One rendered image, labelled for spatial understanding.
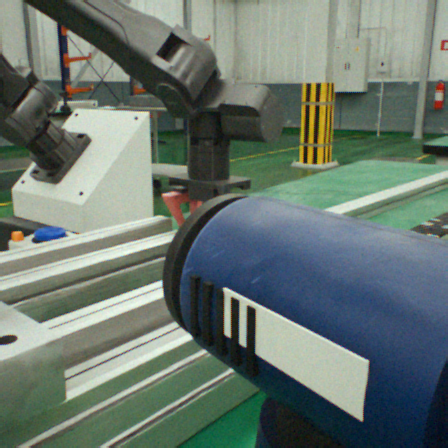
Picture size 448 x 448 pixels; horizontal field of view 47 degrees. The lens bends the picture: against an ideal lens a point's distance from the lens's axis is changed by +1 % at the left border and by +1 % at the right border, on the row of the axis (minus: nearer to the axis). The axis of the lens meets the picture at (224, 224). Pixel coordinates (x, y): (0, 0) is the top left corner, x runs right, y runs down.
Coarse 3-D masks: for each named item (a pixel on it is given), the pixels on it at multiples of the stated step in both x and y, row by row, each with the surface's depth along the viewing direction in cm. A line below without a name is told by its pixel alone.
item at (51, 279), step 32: (128, 224) 66; (160, 224) 68; (0, 256) 53; (32, 256) 55; (64, 256) 58; (96, 256) 53; (128, 256) 55; (160, 256) 60; (0, 288) 45; (32, 288) 48; (64, 288) 51; (96, 288) 53; (128, 288) 56
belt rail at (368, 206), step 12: (420, 180) 129; (432, 180) 129; (444, 180) 132; (384, 192) 114; (396, 192) 114; (408, 192) 117; (420, 192) 123; (432, 192) 128; (348, 204) 102; (360, 204) 102; (372, 204) 104; (384, 204) 110; (396, 204) 113; (360, 216) 101; (372, 216) 105
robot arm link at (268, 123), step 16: (208, 80) 65; (224, 80) 64; (160, 96) 62; (176, 96) 60; (208, 96) 63; (224, 96) 62; (240, 96) 61; (256, 96) 60; (272, 96) 62; (176, 112) 63; (192, 112) 62; (224, 112) 62; (240, 112) 61; (256, 112) 60; (272, 112) 62; (224, 128) 64; (240, 128) 62; (256, 128) 61; (272, 128) 63
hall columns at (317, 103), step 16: (320, 0) 640; (336, 0) 654; (320, 16) 644; (336, 16) 659; (320, 32) 648; (336, 32) 664; (320, 48) 652; (320, 64) 657; (304, 80) 674; (320, 80) 661; (304, 96) 677; (320, 96) 664; (304, 112) 681; (320, 112) 668; (304, 128) 686; (320, 128) 673; (304, 144) 691; (320, 144) 677; (304, 160) 696; (320, 160) 682
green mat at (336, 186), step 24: (336, 168) 167; (360, 168) 168; (384, 168) 168; (408, 168) 168; (432, 168) 167; (264, 192) 129; (288, 192) 129; (312, 192) 129; (336, 192) 129; (360, 192) 129; (384, 216) 105; (408, 216) 105; (432, 216) 105; (240, 408) 42; (216, 432) 39; (240, 432) 39
